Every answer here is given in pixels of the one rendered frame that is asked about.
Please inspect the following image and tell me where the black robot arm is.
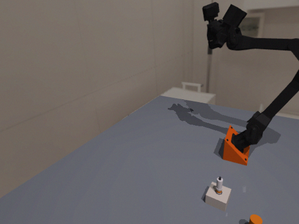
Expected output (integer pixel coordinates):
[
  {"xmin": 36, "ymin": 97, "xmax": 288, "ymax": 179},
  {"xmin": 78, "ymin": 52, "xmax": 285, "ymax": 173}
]
[{"xmin": 212, "ymin": 4, "xmax": 299, "ymax": 153}]

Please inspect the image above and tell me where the orange cylinder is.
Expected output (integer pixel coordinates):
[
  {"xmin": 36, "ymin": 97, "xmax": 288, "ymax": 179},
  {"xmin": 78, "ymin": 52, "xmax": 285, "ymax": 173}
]
[{"xmin": 249, "ymin": 214, "xmax": 262, "ymax": 224}]

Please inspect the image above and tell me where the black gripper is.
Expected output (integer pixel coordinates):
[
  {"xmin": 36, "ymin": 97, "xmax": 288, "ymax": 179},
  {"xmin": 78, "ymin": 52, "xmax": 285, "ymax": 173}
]
[{"xmin": 203, "ymin": 2, "xmax": 225, "ymax": 49}]

